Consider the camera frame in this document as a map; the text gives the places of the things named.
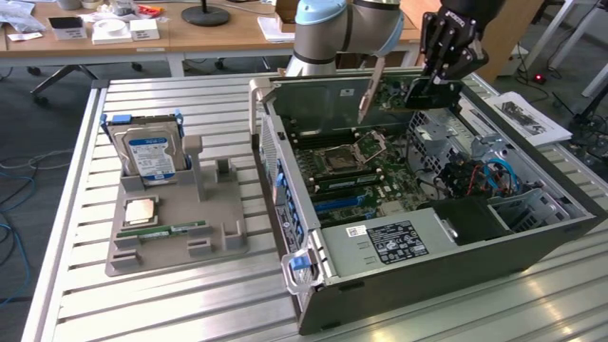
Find white paper pile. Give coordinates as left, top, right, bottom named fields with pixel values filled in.
left=258, top=16, right=299, bottom=43

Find black round lamp base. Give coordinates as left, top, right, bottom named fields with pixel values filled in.
left=180, top=0, right=234, bottom=26

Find green RAM stick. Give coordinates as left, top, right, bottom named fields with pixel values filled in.
left=116, top=220, right=210, bottom=239
left=312, top=173, right=383, bottom=192

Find white floor unit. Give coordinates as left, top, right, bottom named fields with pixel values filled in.
left=506, top=42, right=531, bottom=78

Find blue disk wire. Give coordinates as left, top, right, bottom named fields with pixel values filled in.
left=484, top=158, right=524, bottom=195

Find small cardboard box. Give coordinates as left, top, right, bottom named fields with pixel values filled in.
left=275, top=0, right=299, bottom=22

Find printed paper stack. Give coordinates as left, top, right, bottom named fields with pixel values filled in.
left=468, top=90, right=575, bottom=147

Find silver CPU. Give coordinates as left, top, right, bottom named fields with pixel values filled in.
left=123, top=197, right=158, bottom=225

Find white box black top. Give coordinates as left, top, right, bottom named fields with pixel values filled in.
left=47, top=16, right=87, bottom=41

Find grey parts rack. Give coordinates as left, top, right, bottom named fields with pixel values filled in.
left=104, top=134, right=251, bottom=278

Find blue floor cable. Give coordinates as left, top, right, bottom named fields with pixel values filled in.
left=0, top=170, right=38, bottom=307

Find silver perforated drive cage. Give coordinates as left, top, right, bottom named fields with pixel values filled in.
left=407, top=83, right=507, bottom=188

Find white tape roll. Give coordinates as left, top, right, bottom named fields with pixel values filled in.
left=94, top=19, right=127, bottom=36

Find hard disk blue rails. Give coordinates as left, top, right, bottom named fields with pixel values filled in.
left=102, top=112, right=190, bottom=187

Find silver socket cover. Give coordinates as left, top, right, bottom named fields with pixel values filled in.
left=354, top=128, right=387, bottom=160

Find white floor cable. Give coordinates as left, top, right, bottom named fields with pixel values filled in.
left=0, top=149, right=75, bottom=170

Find white labelled box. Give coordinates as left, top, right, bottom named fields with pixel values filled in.
left=128, top=18, right=160, bottom=41

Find black open PC case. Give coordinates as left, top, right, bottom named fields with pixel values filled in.
left=250, top=69, right=603, bottom=336

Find green graphics card black shroud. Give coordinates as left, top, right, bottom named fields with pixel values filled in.
left=355, top=56, right=466, bottom=125

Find clear plastic bag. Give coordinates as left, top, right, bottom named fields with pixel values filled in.
left=0, top=0, right=47, bottom=33

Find white table frame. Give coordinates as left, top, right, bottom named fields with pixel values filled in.
left=520, top=0, right=608, bottom=99

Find red packet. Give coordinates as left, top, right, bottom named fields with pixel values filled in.
left=135, top=4, right=166, bottom=19

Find CPU socket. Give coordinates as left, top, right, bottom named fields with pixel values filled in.
left=320, top=144, right=370, bottom=175

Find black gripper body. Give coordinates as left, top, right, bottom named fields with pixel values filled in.
left=438, top=0, right=507, bottom=50

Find grey power supply unit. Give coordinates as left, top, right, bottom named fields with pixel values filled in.
left=320, top=208, right=458, bottom=279

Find silver disk bay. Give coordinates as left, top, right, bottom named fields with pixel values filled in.
left=487, top=188, right=571, bottom=232

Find flat white box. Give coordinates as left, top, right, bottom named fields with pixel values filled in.
left=91, top=28, right=134, bottom=46

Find blue expansion slot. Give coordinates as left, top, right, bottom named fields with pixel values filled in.
left=312, top=195, right=366, bottom=217

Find green motherboard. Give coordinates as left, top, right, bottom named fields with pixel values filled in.
left=284, top=120, right=443, bottom=229

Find black desk leg with caster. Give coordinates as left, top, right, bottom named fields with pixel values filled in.
left=28, top=63, right=102, bottom=107

